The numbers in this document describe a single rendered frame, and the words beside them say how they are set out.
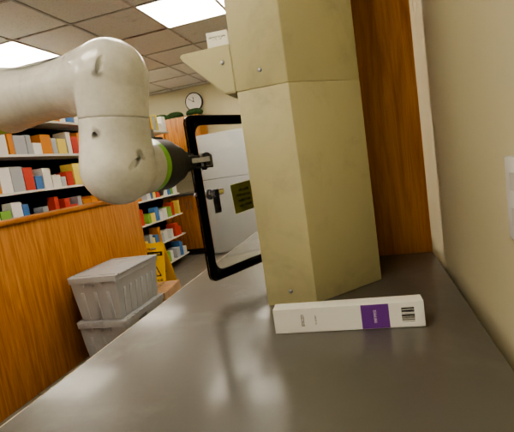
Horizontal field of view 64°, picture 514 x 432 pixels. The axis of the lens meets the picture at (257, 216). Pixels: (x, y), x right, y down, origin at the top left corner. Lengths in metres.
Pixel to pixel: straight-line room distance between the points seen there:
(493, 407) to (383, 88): 0.88
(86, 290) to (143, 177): 2.59
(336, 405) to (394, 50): 0.95
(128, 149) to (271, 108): 0.38
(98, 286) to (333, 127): 2.44
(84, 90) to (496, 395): 0.65
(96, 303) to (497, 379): 2.81
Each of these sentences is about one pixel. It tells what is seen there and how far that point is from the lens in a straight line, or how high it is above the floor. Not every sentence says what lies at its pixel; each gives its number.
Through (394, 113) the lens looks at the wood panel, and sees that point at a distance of 1.23.
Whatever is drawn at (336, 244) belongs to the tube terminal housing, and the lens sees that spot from 0.93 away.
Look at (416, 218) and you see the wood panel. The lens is 1.25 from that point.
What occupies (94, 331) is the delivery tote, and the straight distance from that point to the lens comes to 3.26.
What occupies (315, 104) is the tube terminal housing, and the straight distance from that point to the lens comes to 0.91.
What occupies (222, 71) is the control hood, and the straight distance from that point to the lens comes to 0.92.
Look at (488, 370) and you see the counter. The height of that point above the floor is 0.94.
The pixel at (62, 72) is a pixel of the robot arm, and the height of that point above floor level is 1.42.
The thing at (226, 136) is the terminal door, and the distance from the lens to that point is 1.06.
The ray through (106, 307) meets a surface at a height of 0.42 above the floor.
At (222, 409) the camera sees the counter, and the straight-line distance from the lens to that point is 0.61.
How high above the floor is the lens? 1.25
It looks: 7 degrees down
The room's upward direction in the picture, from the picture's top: 8 degrees counter-clockwise
